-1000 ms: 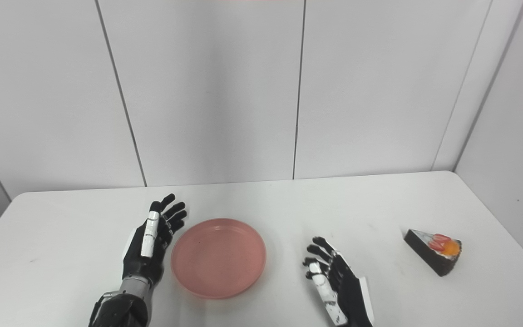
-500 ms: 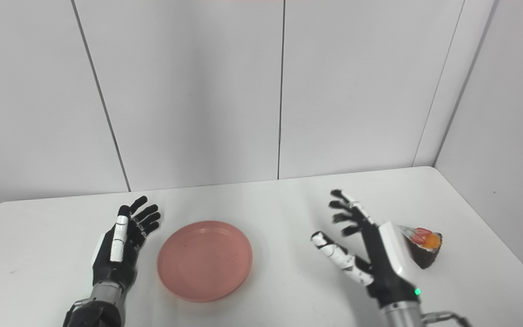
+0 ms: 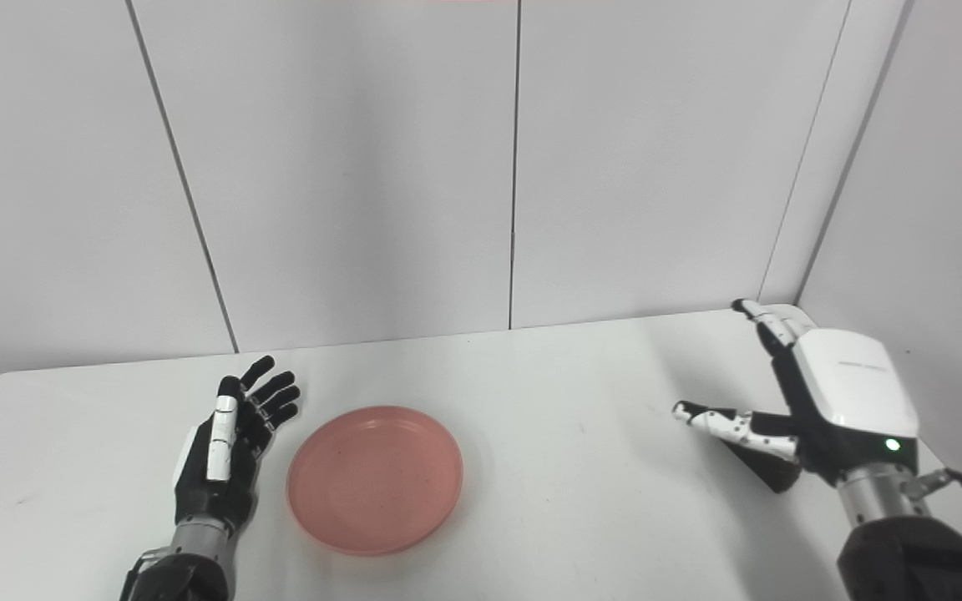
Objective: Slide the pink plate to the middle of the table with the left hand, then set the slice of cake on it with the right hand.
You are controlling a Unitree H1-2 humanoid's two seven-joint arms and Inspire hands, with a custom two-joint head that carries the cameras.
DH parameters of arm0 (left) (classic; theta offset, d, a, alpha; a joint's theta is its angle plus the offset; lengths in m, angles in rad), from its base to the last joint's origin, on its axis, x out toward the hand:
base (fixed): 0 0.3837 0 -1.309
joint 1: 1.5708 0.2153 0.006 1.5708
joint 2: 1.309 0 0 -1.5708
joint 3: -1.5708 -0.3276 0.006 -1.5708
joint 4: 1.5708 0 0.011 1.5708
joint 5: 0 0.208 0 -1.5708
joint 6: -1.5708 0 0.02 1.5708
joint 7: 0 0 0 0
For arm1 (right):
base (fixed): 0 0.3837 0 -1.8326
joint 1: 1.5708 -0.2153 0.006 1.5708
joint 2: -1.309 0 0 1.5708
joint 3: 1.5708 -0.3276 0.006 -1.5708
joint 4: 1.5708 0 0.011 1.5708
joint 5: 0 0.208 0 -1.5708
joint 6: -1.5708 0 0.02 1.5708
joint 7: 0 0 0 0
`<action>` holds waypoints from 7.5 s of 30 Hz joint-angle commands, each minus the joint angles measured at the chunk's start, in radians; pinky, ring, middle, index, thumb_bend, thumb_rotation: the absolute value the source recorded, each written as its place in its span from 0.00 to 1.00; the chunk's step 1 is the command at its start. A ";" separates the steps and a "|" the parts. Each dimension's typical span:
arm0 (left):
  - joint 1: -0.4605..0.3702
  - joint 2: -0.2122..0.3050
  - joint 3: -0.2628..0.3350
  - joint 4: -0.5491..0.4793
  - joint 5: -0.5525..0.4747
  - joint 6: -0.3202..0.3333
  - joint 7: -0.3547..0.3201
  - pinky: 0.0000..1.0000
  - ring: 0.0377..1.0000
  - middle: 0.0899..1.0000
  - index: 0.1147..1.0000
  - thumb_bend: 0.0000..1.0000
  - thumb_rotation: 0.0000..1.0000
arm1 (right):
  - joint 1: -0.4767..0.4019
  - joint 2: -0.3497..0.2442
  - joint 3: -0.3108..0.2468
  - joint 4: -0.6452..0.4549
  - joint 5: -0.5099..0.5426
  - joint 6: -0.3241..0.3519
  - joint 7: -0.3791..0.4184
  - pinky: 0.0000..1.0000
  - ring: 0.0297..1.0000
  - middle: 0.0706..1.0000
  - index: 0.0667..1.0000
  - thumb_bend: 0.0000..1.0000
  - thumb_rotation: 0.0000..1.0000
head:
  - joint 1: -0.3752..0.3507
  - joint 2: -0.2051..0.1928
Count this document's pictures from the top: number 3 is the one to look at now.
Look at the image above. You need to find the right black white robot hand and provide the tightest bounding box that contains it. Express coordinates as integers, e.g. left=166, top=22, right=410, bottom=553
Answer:
left=671, top=299, right=921, bottom=488

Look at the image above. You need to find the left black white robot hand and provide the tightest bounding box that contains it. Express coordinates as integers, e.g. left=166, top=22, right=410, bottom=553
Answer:
left=172, top=356, right=301, bottom=535

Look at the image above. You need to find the pink round plate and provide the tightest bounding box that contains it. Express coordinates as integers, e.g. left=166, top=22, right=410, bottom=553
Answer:
left=286, top=406, right=464, bottom=557

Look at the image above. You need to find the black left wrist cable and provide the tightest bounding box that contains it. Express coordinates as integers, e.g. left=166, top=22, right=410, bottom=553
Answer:
left=119, top=549, right=166, bottom=601

